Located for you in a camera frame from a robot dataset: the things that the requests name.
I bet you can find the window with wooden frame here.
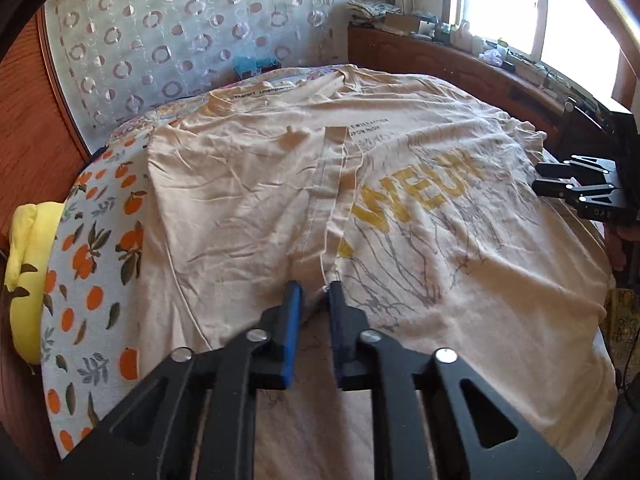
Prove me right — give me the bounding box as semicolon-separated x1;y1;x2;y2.
442;0;638;107

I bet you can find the pink bottle on cabinet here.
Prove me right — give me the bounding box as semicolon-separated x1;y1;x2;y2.
450;20;473;53

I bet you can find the circle pattern sheer curtain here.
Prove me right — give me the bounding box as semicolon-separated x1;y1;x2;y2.
43;0;338;151

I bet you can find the beige printed t-shirt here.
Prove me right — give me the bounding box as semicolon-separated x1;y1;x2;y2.
139;66;616;479

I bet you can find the floral quilt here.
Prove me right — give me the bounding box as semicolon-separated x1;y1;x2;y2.
105;64;344;148

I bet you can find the cardboard box on cabinet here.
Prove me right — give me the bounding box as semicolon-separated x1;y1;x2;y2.
383;13;422;35

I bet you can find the person's right hand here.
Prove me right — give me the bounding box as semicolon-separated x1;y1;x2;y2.
604;224;640;271

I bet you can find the folded patterned cloth stack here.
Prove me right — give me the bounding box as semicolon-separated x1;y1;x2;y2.
346;0;402;23

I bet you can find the wooden low cabinet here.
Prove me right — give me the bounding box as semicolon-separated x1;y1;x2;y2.
347;25;634;155

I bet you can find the blue item behind bed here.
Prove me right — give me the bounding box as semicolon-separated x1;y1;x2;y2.
232;56;281;80

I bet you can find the red wooden louvered wardrobe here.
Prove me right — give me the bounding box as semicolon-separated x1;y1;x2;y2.
1;10;88;479

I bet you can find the crumpled plastic bag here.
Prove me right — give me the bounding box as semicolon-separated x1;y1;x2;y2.
478;49;504;67

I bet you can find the yellow pikachu plush toy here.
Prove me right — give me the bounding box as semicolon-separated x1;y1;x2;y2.
4;202;64;365

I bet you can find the orange print white blanket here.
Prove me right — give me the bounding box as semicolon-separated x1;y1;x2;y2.
40;132;150;455

